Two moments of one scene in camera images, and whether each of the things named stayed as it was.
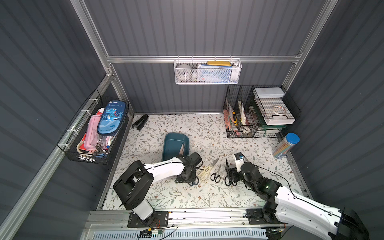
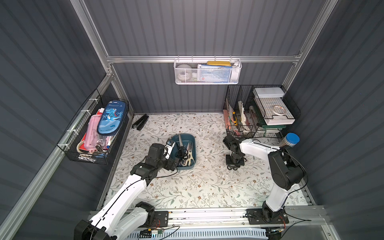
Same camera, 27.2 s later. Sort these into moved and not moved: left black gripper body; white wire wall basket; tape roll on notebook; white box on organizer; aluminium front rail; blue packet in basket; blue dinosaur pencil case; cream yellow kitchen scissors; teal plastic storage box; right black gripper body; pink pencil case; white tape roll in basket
Moved: cream yellow kitchen scissors; teal plastic storage box; right black gripper body; left black gripper body
Not moved: tape roll on notebook; aluminium front rail; pink pencil case; blue dinosaur pencil case; white wire wall basket; blue packet in basket; white tape roll in basket; white box on organizer
